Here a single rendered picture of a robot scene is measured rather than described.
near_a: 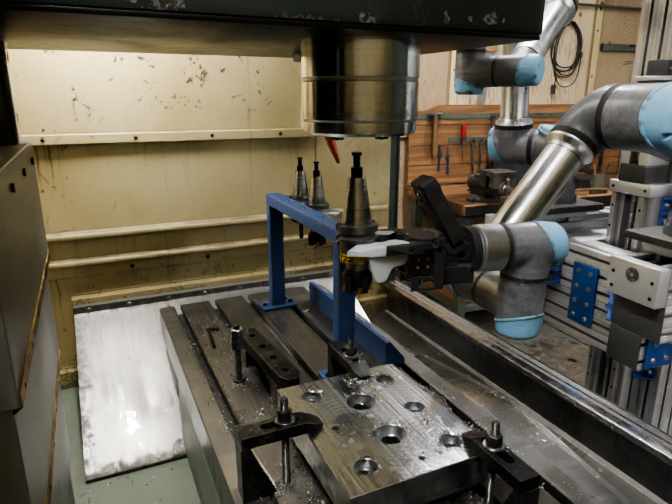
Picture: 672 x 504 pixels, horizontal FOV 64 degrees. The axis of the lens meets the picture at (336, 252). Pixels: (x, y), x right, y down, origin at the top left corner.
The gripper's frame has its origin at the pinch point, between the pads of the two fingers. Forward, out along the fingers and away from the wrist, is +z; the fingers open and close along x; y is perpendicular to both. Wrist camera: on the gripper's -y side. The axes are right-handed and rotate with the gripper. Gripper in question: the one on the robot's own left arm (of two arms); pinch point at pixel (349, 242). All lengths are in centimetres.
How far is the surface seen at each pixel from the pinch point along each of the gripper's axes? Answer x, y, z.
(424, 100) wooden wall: 282, -18, -128
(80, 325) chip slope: 85, 45, 59
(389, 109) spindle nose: -7.7, -19.2, -2.8
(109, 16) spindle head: -17.3, -27.6, 27.8
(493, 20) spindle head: -9.8, -29.8, -15.0
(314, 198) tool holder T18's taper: 53, 3, -5
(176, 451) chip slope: 46, 64, 31
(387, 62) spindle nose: -7.8, -24.8, -2.3
